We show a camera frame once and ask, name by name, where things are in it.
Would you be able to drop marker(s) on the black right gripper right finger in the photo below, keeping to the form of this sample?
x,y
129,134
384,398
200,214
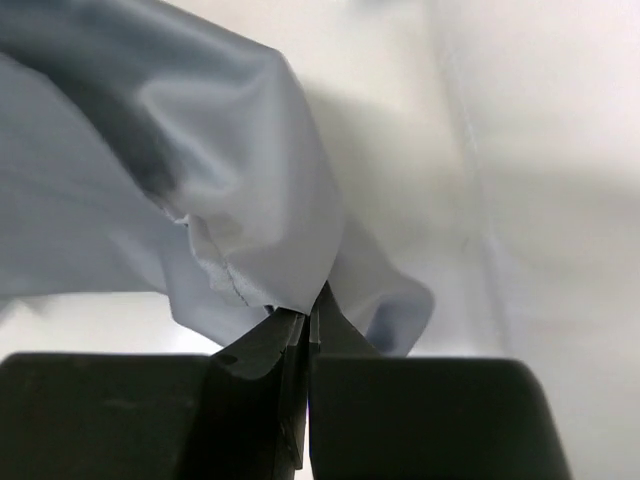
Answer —
x,y
375,417

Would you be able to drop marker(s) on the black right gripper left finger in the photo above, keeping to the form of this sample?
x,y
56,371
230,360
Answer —
x,y
237,414

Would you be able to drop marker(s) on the grey pillowcase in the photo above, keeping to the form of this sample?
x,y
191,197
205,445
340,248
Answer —
x,y
145,149

